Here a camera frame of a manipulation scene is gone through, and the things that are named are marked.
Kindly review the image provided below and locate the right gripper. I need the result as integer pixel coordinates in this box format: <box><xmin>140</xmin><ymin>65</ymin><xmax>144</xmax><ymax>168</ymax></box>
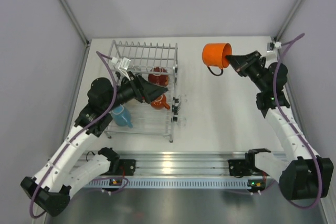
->
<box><xmin>225</xmin><ymin>50</ymin><xmax>268</xmax><ymax>92</ymax></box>

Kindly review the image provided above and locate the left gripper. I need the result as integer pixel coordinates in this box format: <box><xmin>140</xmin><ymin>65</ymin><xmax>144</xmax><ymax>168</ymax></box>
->
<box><xmin>104</xmin><ymin>71</ymin><xmax>167</xmax><ymax>112</ymax></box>

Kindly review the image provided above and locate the small dark orange cup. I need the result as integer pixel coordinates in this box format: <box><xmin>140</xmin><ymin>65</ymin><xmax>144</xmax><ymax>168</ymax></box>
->
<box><xmin>151</xmin><ymin>94</ymin><xmax>171</xmax><ymax>110</ymax></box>

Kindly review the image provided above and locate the red cup white inside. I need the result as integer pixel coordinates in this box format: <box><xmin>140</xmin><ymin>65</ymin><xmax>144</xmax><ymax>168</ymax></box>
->
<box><xmin>148</xmin><ymin>67</ymin><xmax>170</xmax><ymax>87</ymax></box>

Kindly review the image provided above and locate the orange mug black handle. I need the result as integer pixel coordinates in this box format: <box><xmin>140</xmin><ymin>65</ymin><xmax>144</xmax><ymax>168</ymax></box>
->
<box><xmin>202</xmin><ymin>43</ymin><xmax>232</xmax><ymax>77</ymax></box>

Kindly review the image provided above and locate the blue mug white inside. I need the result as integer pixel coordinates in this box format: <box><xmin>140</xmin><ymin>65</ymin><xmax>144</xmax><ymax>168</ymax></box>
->
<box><xmin>110</xmin><ymin>105</ymin><xmax>133</xmax><ymax>128</ymax></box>

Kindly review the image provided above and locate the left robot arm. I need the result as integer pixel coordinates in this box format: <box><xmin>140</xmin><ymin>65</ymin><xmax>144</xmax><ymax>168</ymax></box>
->
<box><xmin>20</xmin><ymin>74</ymin><xmax>168</xmax><ymax>217</ymax></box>

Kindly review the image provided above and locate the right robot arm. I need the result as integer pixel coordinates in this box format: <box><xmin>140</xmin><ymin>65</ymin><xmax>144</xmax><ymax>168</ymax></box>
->
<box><xmin>225</xmin><ymin>51</ymin><xmax>334</xmax><ymax>201</ymax></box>

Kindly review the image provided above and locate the clear hook upper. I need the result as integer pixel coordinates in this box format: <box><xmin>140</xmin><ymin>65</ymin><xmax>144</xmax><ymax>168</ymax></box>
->
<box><xmin>175</xmin><ymin>94</ymin><xmax>187</xmax><ymax>104</ymax></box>

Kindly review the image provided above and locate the clear hook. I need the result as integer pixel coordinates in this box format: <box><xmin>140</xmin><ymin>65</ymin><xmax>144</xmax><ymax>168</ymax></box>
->
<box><xmin>175</xmin><ymin>94</ymin><xmax>187</xmax><ymax>104</ymax></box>
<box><xmin>174</xmin><ymin>117</ymin><xmax>186</xmax><ymax>127</ymax></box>

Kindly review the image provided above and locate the clear hook lower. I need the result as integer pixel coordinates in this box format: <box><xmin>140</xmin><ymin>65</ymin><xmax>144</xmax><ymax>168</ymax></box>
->
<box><xmin>174</xmin><ymin>117</ymin><xmax>186</xmax><ymax>127</ymax></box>

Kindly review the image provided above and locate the white wire dish rack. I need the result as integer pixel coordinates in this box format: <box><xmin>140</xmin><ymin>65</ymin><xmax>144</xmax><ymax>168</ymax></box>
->
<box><xmin>104</xmin><ymin>41</ymin><xmax>180</xmax><ymax>142</ymax></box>

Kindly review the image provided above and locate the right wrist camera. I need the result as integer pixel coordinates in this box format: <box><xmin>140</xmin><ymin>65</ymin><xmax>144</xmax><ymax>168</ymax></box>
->
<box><xmin>264</xmin><ymin>41</ymin><xmax>282</xmax><ymax>58</ymax></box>

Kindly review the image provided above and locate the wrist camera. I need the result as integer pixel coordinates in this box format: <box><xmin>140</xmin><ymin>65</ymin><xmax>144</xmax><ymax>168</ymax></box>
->
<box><xmin>110</xmin><ymin>57</ymin><xmax>131</xmax><ymax>80</ymax></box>
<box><xmin>264</xmin><ymin>41</ymin><xmax>282</xmax><ymax>58</ymax></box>

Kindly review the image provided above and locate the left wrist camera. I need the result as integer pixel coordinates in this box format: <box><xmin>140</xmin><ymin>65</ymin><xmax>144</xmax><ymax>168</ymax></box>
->
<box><xmin>110</xmin><ymin>57</ymin><xmax>131</xmax><ymax>80</ymax></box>

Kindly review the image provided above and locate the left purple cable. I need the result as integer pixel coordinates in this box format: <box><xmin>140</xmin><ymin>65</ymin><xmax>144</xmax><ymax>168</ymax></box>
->
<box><xmin>29</xmin><ymin>50</ymin><xmax>118</xmax><ymax>219</ymax></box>

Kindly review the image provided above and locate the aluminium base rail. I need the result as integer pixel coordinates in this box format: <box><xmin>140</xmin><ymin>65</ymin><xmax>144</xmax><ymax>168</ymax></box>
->
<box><xmin>47</xmin><ymin>151</ymin><xmax>292</xmax><ymax>180</ymax></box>

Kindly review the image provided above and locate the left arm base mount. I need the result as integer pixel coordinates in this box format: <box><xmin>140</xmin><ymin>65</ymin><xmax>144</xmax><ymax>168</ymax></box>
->
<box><xmin>98</xmin><ymin>147</ymin><xmax>136</xmax><ymax>176</ymax></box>

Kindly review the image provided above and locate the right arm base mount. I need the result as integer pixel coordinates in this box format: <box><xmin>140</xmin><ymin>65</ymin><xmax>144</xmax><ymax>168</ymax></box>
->
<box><xmin>228</xmin><ymin>148</ymin><xmax>271</xmax><ymax>178</ymax></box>

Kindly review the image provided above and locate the slotted cable duct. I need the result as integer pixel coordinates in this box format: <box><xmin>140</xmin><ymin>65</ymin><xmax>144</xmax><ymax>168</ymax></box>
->
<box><xmin>85</xmin><ymin>178</ymin><xmax>263</xmax><ymax>189</ymax></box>

